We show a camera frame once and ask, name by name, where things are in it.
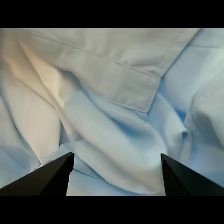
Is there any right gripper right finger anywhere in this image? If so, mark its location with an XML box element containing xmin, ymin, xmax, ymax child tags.
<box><xmin>160</xmin><ymin>152</ymin><xmax>224</xmax><ymax>196</ymax></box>

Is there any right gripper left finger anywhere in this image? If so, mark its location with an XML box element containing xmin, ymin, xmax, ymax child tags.
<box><xmin>0</xmin><ymin>151</ymin><xmax>75</xmax><ymax>196</ymax></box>

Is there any light blue shirt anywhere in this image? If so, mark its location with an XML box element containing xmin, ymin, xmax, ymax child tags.
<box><xmin>0</xmin><ymin>27</ymin><xmax>224</xmax><ymax>196</ymax></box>

